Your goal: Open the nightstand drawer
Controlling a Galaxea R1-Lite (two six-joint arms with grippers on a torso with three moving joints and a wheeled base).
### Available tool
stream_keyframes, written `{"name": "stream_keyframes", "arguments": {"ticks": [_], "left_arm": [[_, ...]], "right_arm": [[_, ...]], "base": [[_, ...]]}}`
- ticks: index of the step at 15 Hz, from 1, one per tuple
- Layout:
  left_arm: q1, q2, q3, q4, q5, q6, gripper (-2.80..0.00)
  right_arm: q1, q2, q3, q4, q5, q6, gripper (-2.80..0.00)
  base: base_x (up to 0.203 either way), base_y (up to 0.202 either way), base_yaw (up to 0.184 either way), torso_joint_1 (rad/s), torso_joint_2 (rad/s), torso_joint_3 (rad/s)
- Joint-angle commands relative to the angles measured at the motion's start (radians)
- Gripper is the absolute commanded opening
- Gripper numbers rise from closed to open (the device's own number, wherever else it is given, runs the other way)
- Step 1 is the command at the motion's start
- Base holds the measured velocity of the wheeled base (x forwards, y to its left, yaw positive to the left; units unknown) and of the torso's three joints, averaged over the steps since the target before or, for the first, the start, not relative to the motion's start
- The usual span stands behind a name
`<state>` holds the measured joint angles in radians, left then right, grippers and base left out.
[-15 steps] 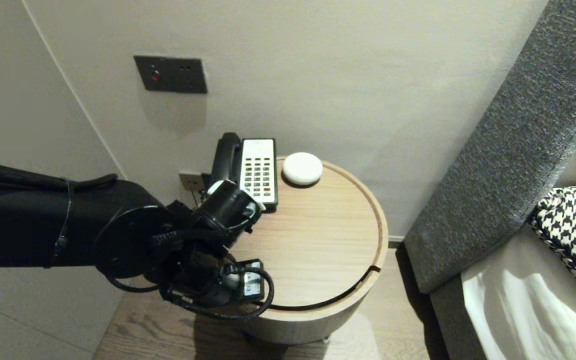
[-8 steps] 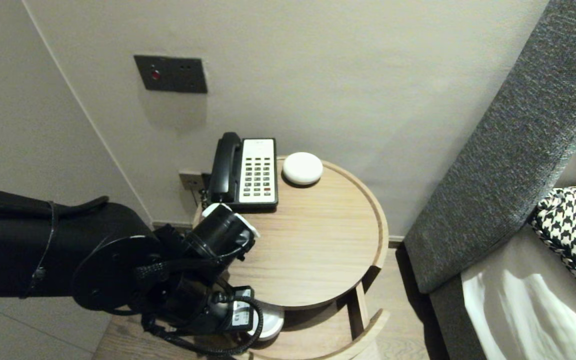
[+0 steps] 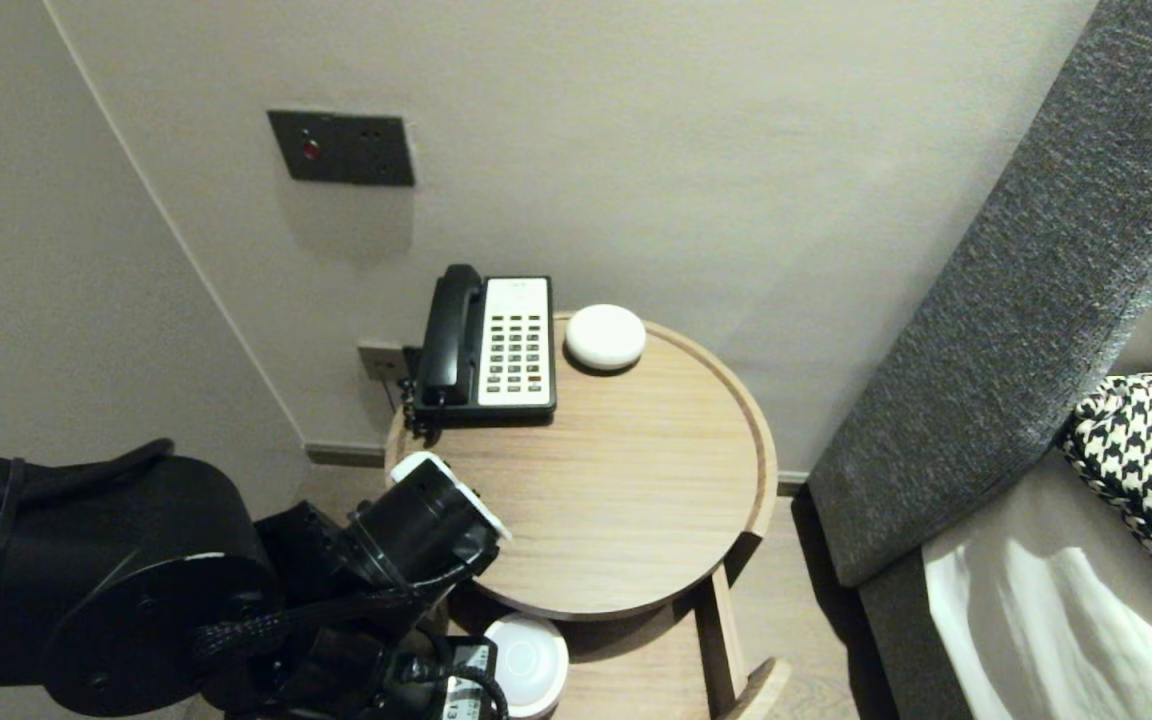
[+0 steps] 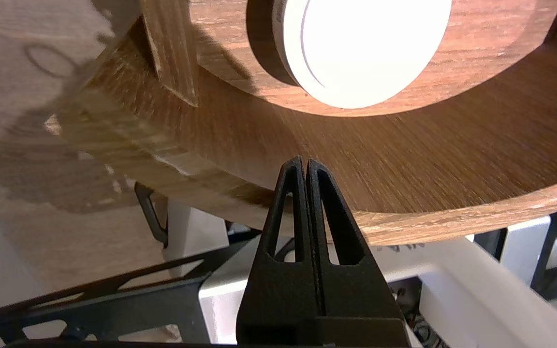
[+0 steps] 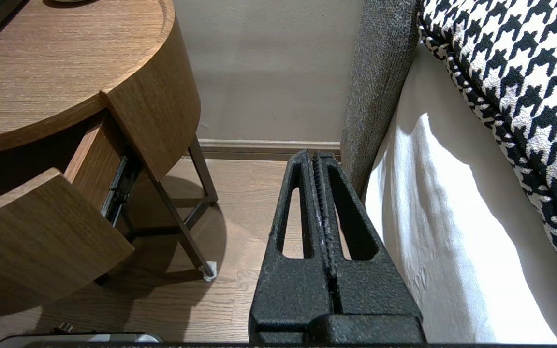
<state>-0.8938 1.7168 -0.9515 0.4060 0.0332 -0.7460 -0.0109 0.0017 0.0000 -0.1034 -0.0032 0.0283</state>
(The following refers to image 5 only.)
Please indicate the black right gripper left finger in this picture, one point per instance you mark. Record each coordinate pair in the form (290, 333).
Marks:
(293, 304)

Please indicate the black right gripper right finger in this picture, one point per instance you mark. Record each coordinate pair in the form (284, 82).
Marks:
(380, 299)

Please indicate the white bed sheet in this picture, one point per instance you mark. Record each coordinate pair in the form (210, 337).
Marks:
(452, 232)

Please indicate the dark metal table legs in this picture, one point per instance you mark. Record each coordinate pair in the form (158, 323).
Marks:
(182, 227)

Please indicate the grey fabric headboard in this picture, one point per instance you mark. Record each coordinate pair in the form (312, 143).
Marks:
(380, 87)

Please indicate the black white houndstooth pillow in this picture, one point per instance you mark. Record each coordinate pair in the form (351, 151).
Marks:
(525, 72)

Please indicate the round wooden bedside table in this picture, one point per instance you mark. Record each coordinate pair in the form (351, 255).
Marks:
(65, 63)

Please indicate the grey wall baseboard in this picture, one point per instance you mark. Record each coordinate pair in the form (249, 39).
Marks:
(259, 147)

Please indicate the black drawer slide rail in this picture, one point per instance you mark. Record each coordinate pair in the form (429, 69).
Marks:
(121, 188)

